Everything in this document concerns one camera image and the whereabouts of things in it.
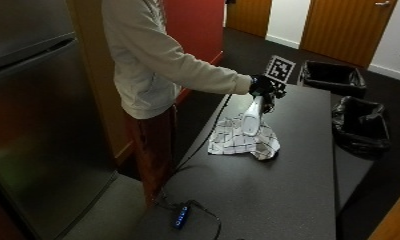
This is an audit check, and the white handheld steamer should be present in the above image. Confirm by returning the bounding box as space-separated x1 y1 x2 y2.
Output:
240 95 266 137

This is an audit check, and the white marker cube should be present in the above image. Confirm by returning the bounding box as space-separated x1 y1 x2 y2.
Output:
264 54 297 84

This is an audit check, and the white checked cloth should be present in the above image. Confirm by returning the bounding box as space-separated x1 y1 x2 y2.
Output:
206 113 281 162

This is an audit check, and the black lined trash bin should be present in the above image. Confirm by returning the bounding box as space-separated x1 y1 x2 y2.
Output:
298 59 368 99
330 95 392 160

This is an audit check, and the wooden door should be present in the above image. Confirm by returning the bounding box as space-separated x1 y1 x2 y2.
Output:
298 0 400 70
224 0 273 39

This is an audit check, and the the person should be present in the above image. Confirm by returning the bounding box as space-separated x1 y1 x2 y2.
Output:
100 0 254 208

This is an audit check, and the black hub with blue lights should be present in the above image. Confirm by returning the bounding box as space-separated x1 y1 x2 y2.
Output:
171 205 191 230

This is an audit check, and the stainless steel refrigerator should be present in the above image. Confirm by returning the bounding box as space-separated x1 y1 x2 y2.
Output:
0 0 120 240

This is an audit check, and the black cable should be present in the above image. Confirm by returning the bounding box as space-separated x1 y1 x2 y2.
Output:
152 93 233 240

